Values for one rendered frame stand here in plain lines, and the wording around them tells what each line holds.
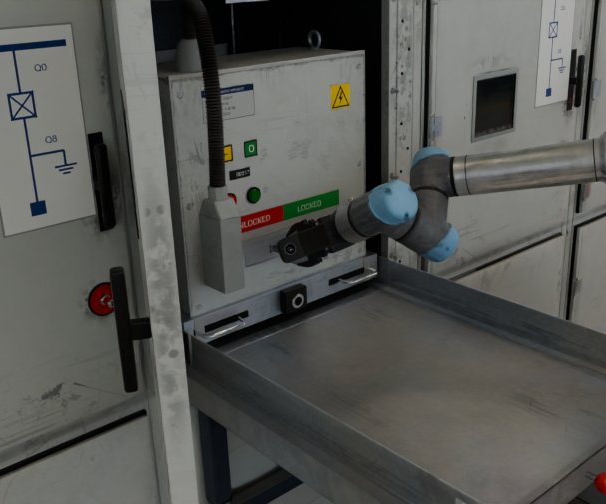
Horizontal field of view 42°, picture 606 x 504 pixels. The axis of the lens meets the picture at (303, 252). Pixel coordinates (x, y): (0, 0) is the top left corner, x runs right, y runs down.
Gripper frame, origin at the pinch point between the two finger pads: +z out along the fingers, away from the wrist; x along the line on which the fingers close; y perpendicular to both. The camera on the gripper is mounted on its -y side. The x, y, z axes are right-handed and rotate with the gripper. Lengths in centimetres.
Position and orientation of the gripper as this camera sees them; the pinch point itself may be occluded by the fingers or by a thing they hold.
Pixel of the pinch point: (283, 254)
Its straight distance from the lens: 158.9
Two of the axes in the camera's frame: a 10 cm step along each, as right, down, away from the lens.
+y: 7.6, -2.6, 6.0
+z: -5.5, 2.6, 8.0
